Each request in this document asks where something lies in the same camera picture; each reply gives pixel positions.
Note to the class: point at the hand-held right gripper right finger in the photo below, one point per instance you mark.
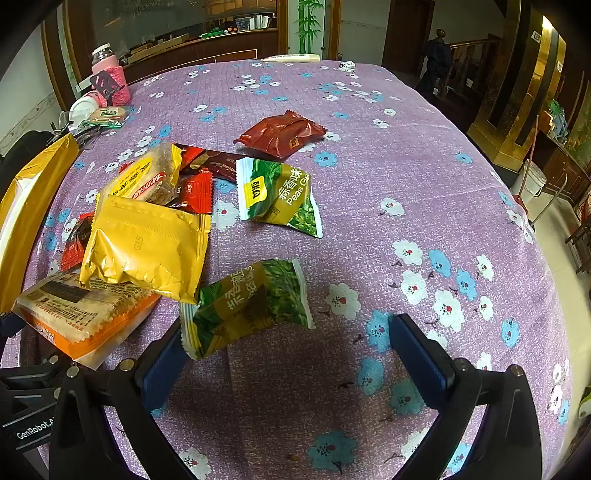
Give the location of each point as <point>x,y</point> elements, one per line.
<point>422,364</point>

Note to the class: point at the wooden chair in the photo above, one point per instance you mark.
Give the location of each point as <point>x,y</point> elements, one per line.
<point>579,240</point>

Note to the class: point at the wooden counter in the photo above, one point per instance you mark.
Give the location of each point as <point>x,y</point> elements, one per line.
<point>207,50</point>

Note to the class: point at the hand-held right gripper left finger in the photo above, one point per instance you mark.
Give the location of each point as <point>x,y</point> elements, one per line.
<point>161,369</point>

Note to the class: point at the black sofa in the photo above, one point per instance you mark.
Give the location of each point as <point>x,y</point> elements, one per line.
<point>23,141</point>

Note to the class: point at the cream flat packet far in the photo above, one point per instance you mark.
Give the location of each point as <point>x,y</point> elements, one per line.
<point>291,58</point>

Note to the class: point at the large plain yellow packet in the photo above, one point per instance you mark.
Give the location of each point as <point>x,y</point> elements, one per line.
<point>138,244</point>

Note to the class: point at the green pea snack packet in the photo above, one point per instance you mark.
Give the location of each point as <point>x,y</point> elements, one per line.
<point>277,194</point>
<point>249,304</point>

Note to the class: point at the purple floral tablecloth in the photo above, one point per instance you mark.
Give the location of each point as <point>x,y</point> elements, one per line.
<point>369,184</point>

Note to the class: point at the bottle with pink knit sleeve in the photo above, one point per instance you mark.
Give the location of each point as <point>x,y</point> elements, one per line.
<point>115,69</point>

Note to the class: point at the round cracker pack green label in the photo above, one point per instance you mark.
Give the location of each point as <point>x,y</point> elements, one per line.
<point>111,114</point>

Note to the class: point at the maroon snack packet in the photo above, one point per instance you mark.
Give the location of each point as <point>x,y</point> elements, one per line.
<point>281,134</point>

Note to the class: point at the white bucket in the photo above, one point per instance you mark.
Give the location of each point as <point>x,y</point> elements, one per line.
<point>535,180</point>

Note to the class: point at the yellow cracker packet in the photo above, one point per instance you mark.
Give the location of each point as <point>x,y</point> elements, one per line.
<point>147,177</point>

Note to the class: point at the dark purple phone stand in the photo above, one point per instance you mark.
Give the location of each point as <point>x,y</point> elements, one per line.
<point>104,85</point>

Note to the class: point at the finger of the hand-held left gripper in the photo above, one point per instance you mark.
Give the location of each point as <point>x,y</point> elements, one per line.
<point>7,323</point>

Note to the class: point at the orange cracker packet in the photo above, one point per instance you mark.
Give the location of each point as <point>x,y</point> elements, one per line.
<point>74,314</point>

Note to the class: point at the yellow box with white inside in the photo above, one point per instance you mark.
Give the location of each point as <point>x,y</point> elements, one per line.
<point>27,184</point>

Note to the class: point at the red black snack packet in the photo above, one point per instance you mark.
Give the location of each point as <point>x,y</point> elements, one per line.
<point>196,191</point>
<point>74,240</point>

